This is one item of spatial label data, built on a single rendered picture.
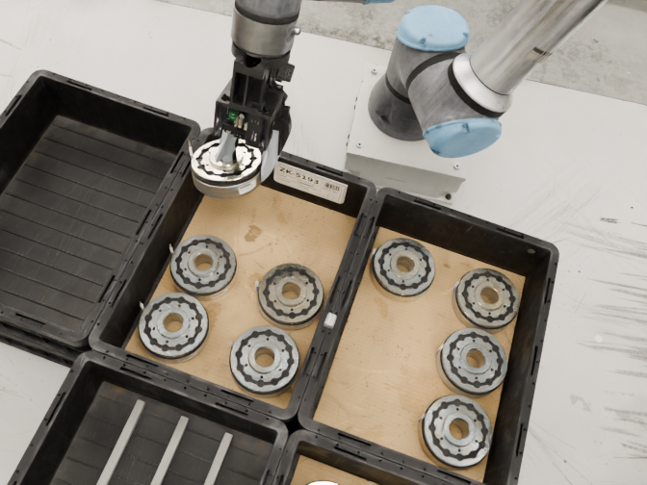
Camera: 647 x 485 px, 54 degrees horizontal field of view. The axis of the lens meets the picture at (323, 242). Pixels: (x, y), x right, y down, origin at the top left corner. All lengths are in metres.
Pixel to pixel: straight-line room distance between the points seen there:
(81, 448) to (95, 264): 0.28
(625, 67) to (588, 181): 1.41
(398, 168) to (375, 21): 1.44
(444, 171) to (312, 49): 0.46
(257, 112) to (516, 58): 0.39
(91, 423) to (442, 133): 0.67
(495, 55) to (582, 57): 1.79
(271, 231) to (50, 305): 0.36
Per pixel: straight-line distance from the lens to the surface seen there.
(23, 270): 1.10
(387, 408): 0.98
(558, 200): 1.39
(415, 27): 1.10
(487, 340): 1.02
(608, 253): 1.38
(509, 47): 0.97
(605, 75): 2.75
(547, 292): 1.02
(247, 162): 0.92
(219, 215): 1.08
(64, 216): 1.12
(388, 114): 1.23
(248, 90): 0.78
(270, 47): 0.76
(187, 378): 0.88
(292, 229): 1.07
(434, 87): 1.05
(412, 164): 1.21
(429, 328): 1.03
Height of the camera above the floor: 1.77
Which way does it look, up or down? 63 degrees down
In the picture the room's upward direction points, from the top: 12 degrees clockwise
